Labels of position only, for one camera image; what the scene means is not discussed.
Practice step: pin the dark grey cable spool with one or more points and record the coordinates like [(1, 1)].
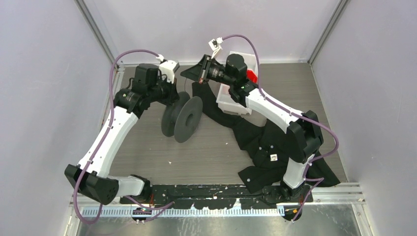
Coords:
[(181, 119)]

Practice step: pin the clear far bin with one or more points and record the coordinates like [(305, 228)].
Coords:
[(249, 59)]

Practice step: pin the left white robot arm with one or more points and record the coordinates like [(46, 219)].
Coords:
[(90, 177)]

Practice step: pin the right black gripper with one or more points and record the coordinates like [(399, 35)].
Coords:
[(199, 72)]

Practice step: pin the red middle bin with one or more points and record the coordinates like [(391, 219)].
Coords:
[(252, 76)]

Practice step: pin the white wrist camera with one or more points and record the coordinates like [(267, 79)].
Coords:
[(215, 45), (168, 68)]

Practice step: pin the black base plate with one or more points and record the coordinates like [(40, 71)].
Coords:
[(217, 196)]

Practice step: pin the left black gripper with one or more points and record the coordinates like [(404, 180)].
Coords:
[(173, 95)]

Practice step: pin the clear near bin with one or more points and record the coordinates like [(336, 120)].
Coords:
[(227, 104)]

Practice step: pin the clear bin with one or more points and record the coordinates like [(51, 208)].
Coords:
[(227, 104), (249, 59)]

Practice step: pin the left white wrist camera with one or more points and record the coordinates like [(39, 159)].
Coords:
[(168, 68)]

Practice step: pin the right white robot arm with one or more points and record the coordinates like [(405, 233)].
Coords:
[(299, 132)]

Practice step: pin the black shirt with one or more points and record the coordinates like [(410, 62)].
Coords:
[(264, 144)]

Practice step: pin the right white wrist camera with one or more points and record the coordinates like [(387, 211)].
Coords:
[(215, 45)]

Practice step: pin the slotted cable duct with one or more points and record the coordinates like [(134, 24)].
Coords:
[(131, 211)]

